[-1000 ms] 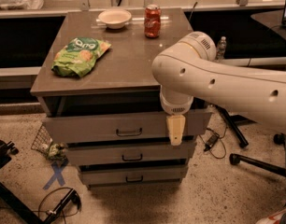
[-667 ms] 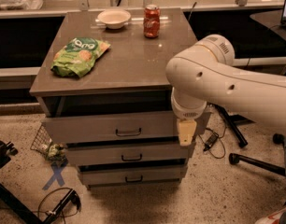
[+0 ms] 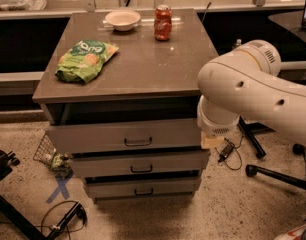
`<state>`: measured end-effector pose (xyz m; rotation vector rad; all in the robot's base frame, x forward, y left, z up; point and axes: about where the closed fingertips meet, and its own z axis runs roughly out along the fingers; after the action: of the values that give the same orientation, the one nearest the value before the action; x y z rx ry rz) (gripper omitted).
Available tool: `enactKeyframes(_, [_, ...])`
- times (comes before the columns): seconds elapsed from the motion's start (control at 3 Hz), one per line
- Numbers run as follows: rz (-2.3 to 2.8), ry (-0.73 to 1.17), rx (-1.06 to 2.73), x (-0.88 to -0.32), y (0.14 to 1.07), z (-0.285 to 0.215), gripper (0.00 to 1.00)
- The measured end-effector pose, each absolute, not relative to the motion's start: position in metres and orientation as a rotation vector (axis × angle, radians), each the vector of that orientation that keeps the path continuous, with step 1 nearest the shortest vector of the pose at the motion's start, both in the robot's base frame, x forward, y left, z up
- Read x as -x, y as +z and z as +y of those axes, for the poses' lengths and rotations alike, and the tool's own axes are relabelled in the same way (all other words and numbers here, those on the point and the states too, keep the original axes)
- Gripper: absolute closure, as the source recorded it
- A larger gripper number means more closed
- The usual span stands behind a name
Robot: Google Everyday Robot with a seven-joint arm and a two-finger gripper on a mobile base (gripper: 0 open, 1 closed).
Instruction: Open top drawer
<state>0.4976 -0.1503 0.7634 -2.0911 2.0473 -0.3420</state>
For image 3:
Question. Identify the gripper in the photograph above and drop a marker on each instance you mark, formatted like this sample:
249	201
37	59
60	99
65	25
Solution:
215	128

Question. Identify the grey top drawer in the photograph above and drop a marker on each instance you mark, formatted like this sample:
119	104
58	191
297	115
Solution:
104	137

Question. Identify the grey drawer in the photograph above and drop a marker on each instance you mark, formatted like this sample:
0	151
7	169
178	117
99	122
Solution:
132	164
104	137
139	188

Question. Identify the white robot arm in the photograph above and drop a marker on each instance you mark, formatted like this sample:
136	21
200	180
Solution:
245	83

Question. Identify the grey middle drawer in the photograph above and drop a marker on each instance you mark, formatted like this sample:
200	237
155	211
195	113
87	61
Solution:
132	164

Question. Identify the grey bottom drawer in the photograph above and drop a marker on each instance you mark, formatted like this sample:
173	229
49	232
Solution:
139	188

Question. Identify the grey drawer cabinet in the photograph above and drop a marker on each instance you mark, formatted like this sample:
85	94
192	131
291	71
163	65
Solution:
145	80

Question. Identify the black power adapter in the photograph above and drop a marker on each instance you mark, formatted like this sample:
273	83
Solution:
225	153

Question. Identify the black office chair base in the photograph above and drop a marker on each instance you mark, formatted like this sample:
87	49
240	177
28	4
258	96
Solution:
250	130

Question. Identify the clear water bottle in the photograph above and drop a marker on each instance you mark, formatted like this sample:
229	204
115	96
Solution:
238	43

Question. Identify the red white sneaker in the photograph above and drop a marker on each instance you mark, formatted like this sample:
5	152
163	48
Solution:
297	233

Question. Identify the red soda can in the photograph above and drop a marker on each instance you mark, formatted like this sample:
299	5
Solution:
163	22

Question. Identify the white bowl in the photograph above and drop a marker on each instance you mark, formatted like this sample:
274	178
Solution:
123	20

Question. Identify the green chip bag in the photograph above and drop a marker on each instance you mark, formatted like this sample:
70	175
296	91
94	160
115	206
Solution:
84	61

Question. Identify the green bag in basket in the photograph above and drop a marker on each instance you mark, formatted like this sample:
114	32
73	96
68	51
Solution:
59	163

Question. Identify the blue tape cross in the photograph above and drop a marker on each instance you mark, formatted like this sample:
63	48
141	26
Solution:
61	180

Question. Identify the wire mesh basket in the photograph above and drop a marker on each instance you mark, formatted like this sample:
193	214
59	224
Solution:
45	151

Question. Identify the black stand with cable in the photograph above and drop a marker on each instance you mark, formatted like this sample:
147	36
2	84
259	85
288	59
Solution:
30	217

